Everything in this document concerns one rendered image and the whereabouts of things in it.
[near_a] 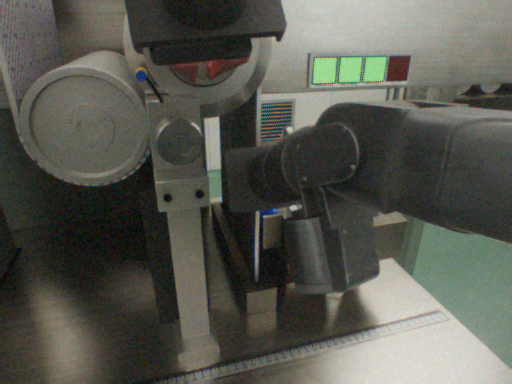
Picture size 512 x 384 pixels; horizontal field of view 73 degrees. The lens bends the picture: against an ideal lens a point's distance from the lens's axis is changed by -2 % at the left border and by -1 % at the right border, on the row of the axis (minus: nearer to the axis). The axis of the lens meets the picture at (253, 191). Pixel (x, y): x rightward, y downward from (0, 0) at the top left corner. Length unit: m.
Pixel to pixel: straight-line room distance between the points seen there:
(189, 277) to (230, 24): 0.28
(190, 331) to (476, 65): 0.88
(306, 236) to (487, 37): 0.84
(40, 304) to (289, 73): 0.60
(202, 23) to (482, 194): 0.18
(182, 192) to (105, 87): 0.13
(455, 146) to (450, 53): 0.80
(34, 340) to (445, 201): 0.51
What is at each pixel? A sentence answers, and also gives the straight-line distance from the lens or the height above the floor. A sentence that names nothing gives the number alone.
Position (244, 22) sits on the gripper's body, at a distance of 0.25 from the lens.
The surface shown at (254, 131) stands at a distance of 0.42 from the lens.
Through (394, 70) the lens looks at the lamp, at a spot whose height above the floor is 1.18.
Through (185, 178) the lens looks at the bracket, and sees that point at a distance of 0.34.
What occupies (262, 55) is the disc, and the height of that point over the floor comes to 1.24.
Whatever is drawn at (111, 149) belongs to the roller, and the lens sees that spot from 0.40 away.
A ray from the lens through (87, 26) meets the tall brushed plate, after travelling 0.71.
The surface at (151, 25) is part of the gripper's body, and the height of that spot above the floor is 1.27.
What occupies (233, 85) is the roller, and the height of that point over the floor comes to 1.21.
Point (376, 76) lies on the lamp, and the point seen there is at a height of 1.17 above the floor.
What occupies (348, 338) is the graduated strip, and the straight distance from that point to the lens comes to 0.51.
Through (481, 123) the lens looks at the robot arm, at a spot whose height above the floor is 1.23.
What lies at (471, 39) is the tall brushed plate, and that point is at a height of 1.24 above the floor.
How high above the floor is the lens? 1.27
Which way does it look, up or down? 25 degrees down
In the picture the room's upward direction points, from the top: straight up
